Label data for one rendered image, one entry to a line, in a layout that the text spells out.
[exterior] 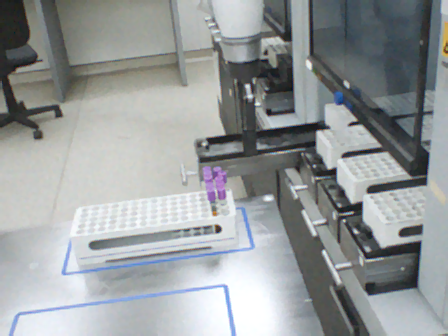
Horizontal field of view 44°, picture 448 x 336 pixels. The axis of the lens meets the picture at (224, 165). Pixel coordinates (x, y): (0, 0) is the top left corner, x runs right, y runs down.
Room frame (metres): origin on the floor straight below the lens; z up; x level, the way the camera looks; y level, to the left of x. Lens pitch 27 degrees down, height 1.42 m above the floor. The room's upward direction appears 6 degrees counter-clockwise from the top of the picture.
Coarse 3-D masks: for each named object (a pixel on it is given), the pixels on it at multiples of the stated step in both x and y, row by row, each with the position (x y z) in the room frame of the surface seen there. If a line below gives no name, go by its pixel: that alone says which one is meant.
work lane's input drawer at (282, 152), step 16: (272, 128) 1.33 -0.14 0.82; (288, 128) 1.33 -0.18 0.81; (304, 128) 1.34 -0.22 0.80; (320, 128) 1.32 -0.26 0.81; (208, 144) 1.26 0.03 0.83; (224, 144) 1.29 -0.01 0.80; (240, 144) 1.28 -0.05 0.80; (272, 144) 1.27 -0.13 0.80; (288, 144) 1.23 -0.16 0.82; (304, 144) 1.23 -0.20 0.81; (208, 160) 1.21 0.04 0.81; (224, 160) 1.20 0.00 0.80; (240, 160) 1.20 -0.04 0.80; (256, 160) 1.21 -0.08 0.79; (272, 160) 1.21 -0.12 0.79; (288, 160) 1.21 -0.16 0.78
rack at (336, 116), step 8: (432, 96) 1.33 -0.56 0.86; (424, 104) 1.28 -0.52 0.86; (432, 104) 1.27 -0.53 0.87; (328, 112) 1.31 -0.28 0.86; (336, 112) 1.28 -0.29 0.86; (344, 112) 1.29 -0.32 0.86; (424, 112) 1.31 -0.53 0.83; (432, 112) 1.31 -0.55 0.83; (328, 120) 1.31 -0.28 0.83; (336, 120) 1.25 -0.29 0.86; (344, 120) 1.25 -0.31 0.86; (352, 120) 1.25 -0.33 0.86
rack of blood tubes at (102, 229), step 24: (216, 192) 0.92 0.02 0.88; (96, 216) 0.88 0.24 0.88; (120, 216) 0.87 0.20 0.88; (144, 216) 0.86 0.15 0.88; (168, 216) 0.85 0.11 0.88; (192, 216) 0.85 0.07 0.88; (216, 216) 0.83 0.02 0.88; (72, 240) 0.82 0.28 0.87; (96, 240) 0.88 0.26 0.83; (120, 240) 0.87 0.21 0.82; (144, 240) 0.87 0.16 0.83; (168, 240) 0.86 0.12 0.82; (192, 240) 0.83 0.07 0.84
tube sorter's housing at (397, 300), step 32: (320, 96) 1.37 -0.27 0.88; (288, 192) 1.34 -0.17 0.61; (288, 224) 1.36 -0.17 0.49; (320, 256) 1.03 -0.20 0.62; (320, 288) 1.04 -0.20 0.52; (352, 288) 0.82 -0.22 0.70; (384, 288) 0.77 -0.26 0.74; (416, 288) 0.76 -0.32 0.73; (320, 320) 1.04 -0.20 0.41; (352, 320) 0.83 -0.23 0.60; (384, 320) 0.69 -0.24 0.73; (416, 320) 0.68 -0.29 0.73
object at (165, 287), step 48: (0, 240) 0.92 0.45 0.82; (48, 240) 0.91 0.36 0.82; (240, 240) 0.84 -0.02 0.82; (288, 240) 0.83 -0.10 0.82; (0, 288) 0.77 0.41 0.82; (48, 288) 0.76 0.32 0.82; (96, 288) 0.75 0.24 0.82; (144, 288) 0.73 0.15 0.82; (192, 288) 0.72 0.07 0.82; (240, 288) 0.71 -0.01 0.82; (288, 288) 0.70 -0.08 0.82
